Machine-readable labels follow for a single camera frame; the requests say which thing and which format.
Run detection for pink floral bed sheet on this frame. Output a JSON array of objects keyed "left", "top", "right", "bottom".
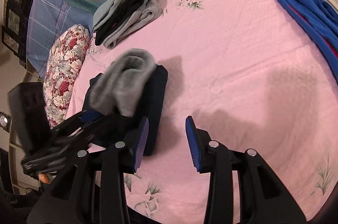
[{"left": 68, "top": 0, "right": 337, "bottom": 223}]

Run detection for blue plaid pillow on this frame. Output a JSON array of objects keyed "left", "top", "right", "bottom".
[{"left": 26, "top": 0, "right": 93, "bottom": 79}]

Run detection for red floral pillow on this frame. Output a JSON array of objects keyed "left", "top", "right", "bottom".
[{"left": 43, "top": 24, "right": 90, "bottom": 128}]

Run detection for bottom grey folded pants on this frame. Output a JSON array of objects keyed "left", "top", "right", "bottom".
[{"left": 102, "top": 0, "right": 163, "bottom": 49}]

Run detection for blue garment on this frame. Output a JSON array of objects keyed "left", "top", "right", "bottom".
[{"left": 277, "top": 0, "right": 337, "bottom": 79}]

